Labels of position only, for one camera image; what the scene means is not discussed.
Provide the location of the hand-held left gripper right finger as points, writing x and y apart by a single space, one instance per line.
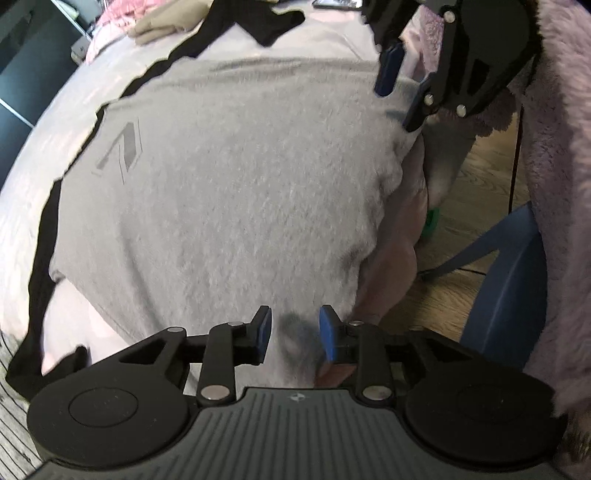
328 334

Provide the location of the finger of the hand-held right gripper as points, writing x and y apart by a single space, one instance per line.
388 71
418 108

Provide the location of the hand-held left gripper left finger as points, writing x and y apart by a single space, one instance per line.
264 334

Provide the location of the grey ribbed shirt black sleeves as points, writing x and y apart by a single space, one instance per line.
231 184

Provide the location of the phone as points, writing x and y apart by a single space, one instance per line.
334 3

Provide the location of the green object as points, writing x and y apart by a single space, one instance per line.
431 224

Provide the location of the blue chair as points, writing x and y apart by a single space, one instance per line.
512 286

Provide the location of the folded beige garment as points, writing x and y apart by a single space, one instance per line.
166 21

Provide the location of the grey striped bow-print garment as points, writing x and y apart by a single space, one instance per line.
14 429

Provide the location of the pink pillow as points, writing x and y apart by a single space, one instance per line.
108 27

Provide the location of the polka-dot bed cover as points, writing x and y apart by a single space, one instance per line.
37 152

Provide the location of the black wardrobe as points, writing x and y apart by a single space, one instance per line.
27 60

